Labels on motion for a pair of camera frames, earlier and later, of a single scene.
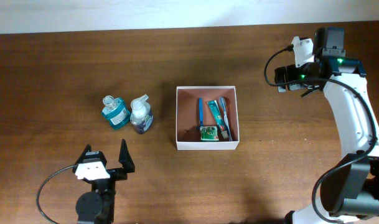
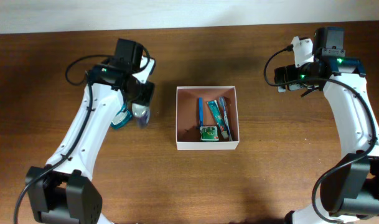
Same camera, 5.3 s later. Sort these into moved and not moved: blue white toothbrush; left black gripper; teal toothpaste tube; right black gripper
Moved: left black gripper
Not moved: blue white toothbrush; teal toothpaste tube; right black gripper
